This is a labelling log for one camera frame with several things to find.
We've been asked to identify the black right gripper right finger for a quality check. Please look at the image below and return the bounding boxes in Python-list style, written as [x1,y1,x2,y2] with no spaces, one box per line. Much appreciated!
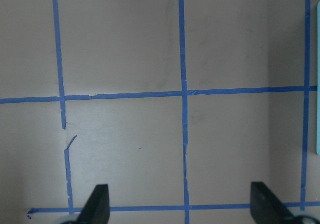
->
[250,182,296,224]

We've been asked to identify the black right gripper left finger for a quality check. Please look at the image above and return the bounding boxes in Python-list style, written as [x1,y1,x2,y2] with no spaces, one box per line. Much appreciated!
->
[75,184,110,224]

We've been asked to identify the turquoise plastic bin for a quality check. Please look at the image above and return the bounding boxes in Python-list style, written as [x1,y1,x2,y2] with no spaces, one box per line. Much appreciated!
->
[316,1,320,156]

